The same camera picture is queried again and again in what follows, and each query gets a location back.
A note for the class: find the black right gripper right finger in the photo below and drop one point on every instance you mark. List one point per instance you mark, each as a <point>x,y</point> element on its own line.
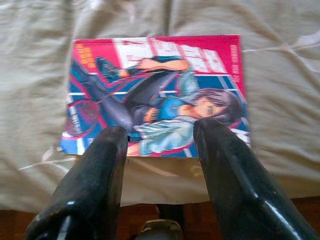
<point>245,195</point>

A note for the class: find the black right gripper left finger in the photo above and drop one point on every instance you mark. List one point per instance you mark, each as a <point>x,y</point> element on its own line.
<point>87,195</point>

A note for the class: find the manga comic book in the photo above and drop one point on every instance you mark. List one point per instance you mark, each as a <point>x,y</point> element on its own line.
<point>155,87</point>

